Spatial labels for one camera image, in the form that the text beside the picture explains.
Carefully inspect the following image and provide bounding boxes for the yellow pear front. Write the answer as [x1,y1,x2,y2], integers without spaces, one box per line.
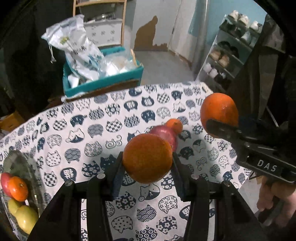
[8,198,23,216]

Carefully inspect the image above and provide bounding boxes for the dark red apple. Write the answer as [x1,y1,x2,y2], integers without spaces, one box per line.
[149,125,178,152]

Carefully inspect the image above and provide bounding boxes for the wooden shelf rack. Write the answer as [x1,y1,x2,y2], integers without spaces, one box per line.
[72,1,127,48]

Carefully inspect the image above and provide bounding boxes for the steel pot on box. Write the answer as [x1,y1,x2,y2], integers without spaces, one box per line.
[92,13,115,21]

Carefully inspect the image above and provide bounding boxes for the wooden drawer box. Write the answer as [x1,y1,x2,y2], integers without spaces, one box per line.
[0,111,25,132]

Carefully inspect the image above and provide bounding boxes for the yellow pear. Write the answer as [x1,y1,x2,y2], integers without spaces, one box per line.
[8,198,23,216]
[15,205,39,235]

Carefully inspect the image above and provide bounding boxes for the white rice bag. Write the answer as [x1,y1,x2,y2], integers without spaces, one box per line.
[41,15,104,80]

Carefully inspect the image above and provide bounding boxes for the small mandarin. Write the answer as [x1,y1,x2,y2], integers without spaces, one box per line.
[165,118,183,135]

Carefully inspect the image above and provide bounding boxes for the white patterned storage box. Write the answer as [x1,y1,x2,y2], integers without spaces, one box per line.
[84,19,122,47]

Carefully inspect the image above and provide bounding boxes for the person's right hand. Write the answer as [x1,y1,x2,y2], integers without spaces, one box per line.
[257,178,295,227]

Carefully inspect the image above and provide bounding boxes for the cat pattern tablecloth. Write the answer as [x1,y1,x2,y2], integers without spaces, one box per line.
[1,82,250,240]

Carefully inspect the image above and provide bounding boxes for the clear plastic bag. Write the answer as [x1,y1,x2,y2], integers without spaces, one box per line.
[105,49,140,77]

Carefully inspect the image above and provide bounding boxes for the green patterned glass plate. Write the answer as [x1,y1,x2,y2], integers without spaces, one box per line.
[1,151,47,240]

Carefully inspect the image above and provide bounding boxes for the yellow pear back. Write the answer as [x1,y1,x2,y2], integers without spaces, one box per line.
[15,205,39,235]

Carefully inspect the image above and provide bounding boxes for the black hanging coat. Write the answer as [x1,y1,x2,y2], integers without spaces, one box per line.
[1,1,73,118]

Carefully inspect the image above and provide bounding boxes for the teal plastic crate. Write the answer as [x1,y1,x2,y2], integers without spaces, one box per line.
[63,46,144,97]

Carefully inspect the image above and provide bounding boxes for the orange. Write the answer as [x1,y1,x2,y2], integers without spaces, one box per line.
[8,176,29,202]
[122,133,173,184]
[200,93,239,138]

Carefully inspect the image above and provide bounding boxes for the shoe rack with shoes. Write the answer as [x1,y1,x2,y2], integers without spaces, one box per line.
[196,10,263,93]

